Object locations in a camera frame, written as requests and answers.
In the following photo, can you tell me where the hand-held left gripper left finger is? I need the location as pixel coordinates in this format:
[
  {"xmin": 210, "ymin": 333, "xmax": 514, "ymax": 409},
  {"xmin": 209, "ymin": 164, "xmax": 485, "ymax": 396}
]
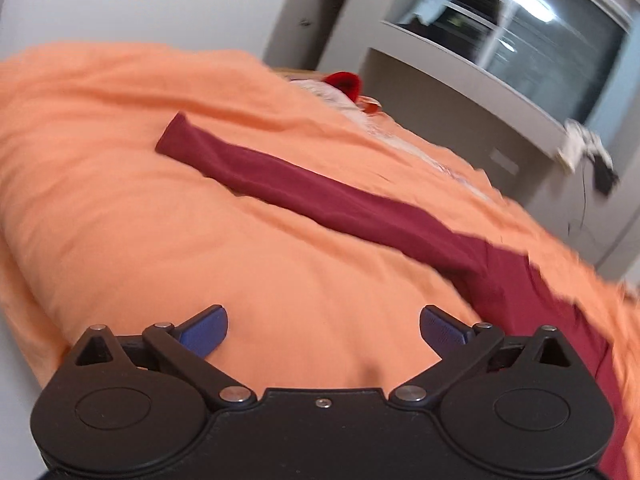
[{"xmin": 65, "ymin": 304, "xmax": 257, "ymax": 412}]

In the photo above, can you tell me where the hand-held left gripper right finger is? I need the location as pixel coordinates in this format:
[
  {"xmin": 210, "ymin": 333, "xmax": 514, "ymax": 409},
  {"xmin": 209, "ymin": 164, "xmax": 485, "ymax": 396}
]
[{"xmin": 391, "ymin": 304, "xmax": 583, "ymax": 411}]

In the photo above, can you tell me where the dark red long-sleeve shirt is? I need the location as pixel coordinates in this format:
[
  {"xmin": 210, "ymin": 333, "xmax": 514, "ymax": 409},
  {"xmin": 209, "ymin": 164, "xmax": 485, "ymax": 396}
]
[{"xmin": 155, "ymin": 112, "xmax": 633, "ymax": 480}]

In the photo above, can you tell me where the orange bed blanket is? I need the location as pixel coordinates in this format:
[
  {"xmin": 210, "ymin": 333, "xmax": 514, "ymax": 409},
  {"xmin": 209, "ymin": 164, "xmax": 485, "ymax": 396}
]
[{"xmin": 0, "ymin": 42, "xmax": 640, "ymax": 396}]

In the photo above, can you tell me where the black garment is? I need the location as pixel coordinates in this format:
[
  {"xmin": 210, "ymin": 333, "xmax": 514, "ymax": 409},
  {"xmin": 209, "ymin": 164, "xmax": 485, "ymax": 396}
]
[{"xmin": 592, "ymin": 147, "xmax": 621, "ymax": 196}]

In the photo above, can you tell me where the white garment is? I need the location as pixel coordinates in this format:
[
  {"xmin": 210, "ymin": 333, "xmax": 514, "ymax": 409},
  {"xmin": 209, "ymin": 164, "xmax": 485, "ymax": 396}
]
[{"xmin": 557, "ymin": 119, "xmax": 608, "ymax": 175}]

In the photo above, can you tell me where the grey window bench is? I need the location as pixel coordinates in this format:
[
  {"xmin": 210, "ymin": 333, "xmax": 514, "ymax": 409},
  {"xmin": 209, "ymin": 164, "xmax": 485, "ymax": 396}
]
[{"xmin": 357, "ymin": 20, "xmax": 640, "ymax": 281}]

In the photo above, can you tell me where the pale patterned cloth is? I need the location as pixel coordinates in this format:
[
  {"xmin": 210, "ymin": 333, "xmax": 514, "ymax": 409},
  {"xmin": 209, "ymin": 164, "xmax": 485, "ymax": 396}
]
[{"xmin": 290, "ymin": 77, "xmax": 501, "ymax": 196}]

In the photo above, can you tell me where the red plush cloth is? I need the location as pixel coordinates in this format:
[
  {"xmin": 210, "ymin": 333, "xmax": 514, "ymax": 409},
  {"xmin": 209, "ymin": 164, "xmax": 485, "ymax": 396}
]
[{"xmin": 320, "ymin": 71, "xmax": 363, "ymax": 103}]

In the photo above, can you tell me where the large glass window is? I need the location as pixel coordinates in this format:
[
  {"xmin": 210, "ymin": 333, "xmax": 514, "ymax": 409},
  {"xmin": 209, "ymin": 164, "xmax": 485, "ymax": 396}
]
[{"xmin": 395, "ymin": 0, "xmax": 633, "ymax": 123}]

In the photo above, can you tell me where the grey wardrobe with open door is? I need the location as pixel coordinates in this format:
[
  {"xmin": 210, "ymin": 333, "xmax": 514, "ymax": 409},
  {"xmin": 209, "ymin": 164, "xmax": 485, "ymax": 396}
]
[{"xmin": 262, "ymin": 0, "xmax": 368, "ymax": 73}]

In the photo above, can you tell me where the white wall socket plate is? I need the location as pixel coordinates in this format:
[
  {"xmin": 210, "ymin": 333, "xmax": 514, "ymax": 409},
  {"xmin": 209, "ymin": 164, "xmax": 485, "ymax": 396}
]
[{"xmin": 489, "ymin": 149, "xmax": 518, "ymax": 175}]

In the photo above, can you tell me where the black cable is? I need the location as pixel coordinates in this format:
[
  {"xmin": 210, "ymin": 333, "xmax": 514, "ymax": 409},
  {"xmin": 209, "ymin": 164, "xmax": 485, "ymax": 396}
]
[{"xmin": 567, "ymin": 160, "xmax": 588, "ymax": 236}]

